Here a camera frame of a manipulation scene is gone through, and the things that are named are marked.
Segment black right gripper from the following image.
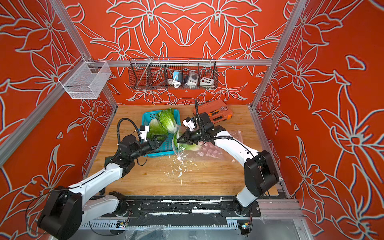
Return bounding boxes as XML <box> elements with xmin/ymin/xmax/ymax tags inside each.
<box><xmin>176</xmin><ymin>129</ymin><xmax>207</xmax><ymax>146</ymax></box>

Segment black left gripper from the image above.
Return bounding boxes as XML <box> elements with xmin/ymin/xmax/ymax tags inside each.
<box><xmin>130</xmin><ymin>136</ymin><xmax>168</xmax><ymax>162</ymax></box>

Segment green chinese cabbage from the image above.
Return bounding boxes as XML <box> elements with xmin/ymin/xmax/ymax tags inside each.
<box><xmin>173</xmin><ymin>132</ymin><xmax>202</xmax><ymax>153</ymax></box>
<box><xmin>149</xmin><ymin>108</ymin><xmax>177</xmax><ymax>140</ymax></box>

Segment clear pink zipper bag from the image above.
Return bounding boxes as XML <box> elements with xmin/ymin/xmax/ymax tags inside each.
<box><xmin>172</xmin><ymin>126</ymin><xmax>237</xmax><ymax>162</ymax></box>

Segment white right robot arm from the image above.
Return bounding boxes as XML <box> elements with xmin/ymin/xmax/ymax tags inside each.
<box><xmin>177</xmin><ymin>123</ymin><xmax>280</xmax><ymax>208</ymax></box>

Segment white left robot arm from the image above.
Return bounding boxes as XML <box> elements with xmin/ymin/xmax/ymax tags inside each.
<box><xmin>38</xmin><ymin>135</ymin><xmax>167</xmax><ymax>240</ymax></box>

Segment teal plastic basket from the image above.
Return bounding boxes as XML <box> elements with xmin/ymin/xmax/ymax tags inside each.
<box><xmin>141</xmin><ymin>109</ymin><xmax>181</xmax><ymax>158</ymax></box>

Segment orange plastic tool case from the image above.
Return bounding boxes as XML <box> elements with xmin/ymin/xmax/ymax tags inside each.
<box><xmin>193</xmin><ymin>100</ymin><xmax>234</xmax><ymax>124</ymax></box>

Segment orange black adjustable wrench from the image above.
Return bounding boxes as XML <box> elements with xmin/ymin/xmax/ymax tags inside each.
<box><xmin>209</xmin><ymin>110</ymin><xmax>231</xmax><ymax>116</ymax></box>

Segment white power adapter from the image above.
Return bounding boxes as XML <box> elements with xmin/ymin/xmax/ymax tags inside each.
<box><xmin>185</xmin><ymin>72</ymin><xmax>199</xmax><ymax>86</ymax></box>

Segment white socket cube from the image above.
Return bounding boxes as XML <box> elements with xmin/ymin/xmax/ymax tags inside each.
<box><xmin>200</xmin><ymin>77</ymin><xmax>214</xmax><ymax>87</ymax></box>

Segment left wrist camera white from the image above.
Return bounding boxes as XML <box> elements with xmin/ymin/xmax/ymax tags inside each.
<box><xmin>140</xmin><ymin>125</ymin><xmax>150</xmax><ymax>143</ymax></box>

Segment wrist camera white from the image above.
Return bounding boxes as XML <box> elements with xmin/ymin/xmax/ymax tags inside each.
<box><xmin>183</xmin><ymin>117</ymin><xmax>197</xmax><ymax>132</ymax></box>
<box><xmin>140</xmin><ymin>125</ymin><xmax>150</xmax><ymax>143</ymax></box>

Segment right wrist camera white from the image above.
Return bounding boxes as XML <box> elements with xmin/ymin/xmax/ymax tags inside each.
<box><xmin>183</xmin><ymin>117</ymin><xmax>197</xmax><ymax>132</ymax></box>

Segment black corrugated right cable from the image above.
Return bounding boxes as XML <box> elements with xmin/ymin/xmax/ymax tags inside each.
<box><xmin>194</xmin><ymin>99</ymin><xmax>202</xmax><ymax>130</ymax></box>

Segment black corrugated cable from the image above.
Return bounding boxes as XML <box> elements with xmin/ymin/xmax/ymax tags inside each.
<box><xmin>194</xmin><ymin>99</ymin><xmax>202</xmax><ymax>130</ymax></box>
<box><xmin>116</xmin><ymin>117</ymin><xmax>142</xmax><ymax>145</ymax></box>

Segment black corrugated left cable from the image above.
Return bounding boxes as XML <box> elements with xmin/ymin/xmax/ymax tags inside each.
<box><xmin>116</xmin><ymin>117</ymin><xmax>142</xmax><ymax>145</ymax></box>

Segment blue white charger with cable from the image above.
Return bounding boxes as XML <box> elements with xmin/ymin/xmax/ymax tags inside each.
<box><xmin>167</xmin><ymin>71</ymin><xmax>183</xmax><ymax>88</ymax></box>

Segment black wire wall basket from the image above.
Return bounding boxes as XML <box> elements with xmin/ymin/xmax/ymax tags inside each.
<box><xmin>128</xmin><ymin>57</ymin><xmax>219</xmax><ymax>90</ymax></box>

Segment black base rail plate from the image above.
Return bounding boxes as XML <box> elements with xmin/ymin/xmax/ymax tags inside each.
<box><xmin>100</xmin><ymin>194</ymin><xmax>262</xmax><ymax>227</ymax></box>

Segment clear acrylic wall box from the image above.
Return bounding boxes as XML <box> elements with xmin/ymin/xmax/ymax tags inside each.
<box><xmin>59</xmin><ymin>62</ymin><xmax>112</xmax><ymax>100</ymax></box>

